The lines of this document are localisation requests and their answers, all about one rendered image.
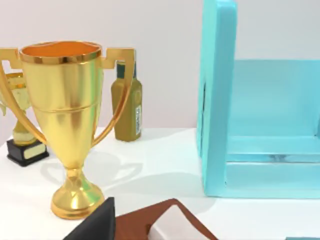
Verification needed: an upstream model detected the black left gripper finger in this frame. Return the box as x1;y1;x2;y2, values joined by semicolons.
62;196;117;240

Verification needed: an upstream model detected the large gold trophy cup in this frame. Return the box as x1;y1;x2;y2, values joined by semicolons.
0;41;137;221

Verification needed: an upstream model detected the small gold trophy black base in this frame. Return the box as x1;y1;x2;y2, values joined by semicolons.
0;72;50;168

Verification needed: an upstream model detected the olive green bottle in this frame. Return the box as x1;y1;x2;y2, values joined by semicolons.
110;59;143;143

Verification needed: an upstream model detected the light blue rack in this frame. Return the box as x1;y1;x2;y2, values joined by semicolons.
196;0;320;200

